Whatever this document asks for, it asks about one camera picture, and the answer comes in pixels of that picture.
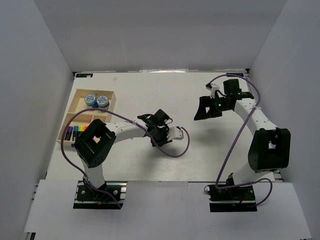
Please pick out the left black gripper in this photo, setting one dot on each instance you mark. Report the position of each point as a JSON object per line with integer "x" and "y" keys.
{"x": 164, "y": 140}

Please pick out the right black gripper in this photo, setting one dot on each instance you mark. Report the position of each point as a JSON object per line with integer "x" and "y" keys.
{"x": 205, "y": 101}

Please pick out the blue slime jar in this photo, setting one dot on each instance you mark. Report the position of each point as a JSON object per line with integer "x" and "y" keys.
{"x": 91, "y": 101}
{"x": 103, "y": 102}

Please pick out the yellow cap highlighter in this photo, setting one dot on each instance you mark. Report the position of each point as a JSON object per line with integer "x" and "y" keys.
{"x": 81, "y": 129}

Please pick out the blue cap highlighter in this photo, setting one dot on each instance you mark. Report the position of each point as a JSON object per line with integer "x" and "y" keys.
{"x": 75, "y": 132}

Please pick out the purple cap highlighter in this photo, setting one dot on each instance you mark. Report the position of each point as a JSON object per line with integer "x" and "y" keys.
{"x": 68, "y": 133}

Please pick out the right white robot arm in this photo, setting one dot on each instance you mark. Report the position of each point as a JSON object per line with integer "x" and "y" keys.
{"x": 270, "y": 147}

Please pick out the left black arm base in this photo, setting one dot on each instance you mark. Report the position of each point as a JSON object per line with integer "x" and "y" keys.
{"x": 88, "y": 199}

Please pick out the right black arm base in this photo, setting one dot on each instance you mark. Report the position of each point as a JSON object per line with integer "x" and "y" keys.
{"x": 231, "y": 200}

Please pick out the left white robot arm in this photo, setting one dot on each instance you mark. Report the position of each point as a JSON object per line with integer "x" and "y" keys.
{"x": 95, "y": 143}

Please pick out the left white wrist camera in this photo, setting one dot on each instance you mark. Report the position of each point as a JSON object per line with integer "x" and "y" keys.
{"x": 175, "y": 133}

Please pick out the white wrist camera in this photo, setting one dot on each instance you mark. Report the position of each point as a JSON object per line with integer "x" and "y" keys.
{"x": 212, "y": 87}
{"x": 175, "y": 133}

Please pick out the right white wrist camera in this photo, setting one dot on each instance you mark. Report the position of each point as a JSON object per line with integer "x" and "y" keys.
{"x": 212, "y": 87}

